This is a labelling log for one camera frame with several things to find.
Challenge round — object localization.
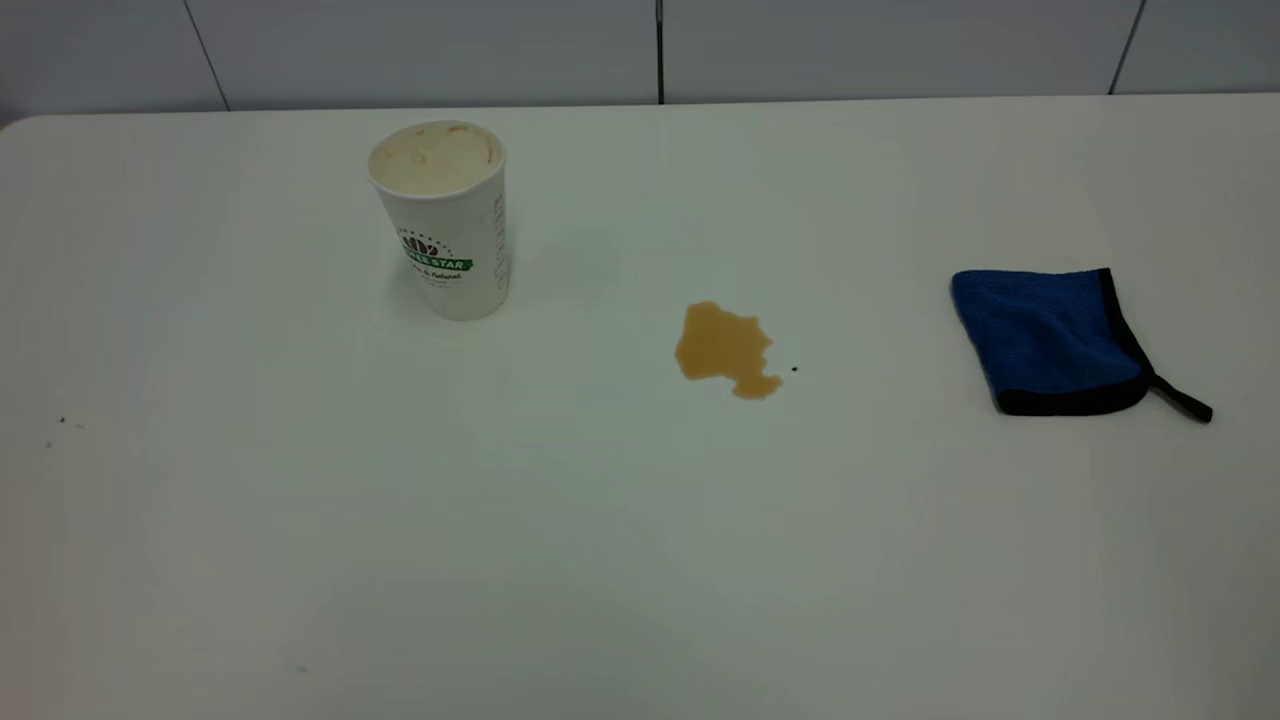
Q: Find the blue cloth with black trim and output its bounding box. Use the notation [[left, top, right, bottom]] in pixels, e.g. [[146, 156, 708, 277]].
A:
[[949, 266, 1214, 424]]

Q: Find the white paper coffee cup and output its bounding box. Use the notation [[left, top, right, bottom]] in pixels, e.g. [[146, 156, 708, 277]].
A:
[[366, 120, 512, 322]]

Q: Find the brown coffee spill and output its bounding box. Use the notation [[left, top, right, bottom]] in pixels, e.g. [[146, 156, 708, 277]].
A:
[[674, 301, 784, 401]]

